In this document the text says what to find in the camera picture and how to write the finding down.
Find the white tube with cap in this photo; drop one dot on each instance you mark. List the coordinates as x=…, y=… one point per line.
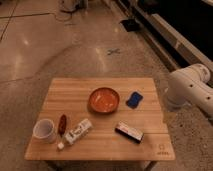
x=75, y=134

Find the black and white eraser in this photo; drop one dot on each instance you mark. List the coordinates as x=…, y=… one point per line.
x=129, y=132

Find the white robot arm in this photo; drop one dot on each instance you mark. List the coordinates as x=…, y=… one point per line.
x=189, y=85

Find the wooden table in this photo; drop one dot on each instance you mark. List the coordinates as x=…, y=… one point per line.
x=70, y=96

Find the white ceramic cup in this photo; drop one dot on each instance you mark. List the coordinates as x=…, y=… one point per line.
x=44, y=130

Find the blue sponge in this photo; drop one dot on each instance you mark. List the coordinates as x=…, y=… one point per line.
x=134, y=100

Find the black floor object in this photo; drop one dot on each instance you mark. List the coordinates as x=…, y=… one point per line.
x=130, y=25

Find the orange bowl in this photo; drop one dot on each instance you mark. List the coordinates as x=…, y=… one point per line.
x=104, y=100

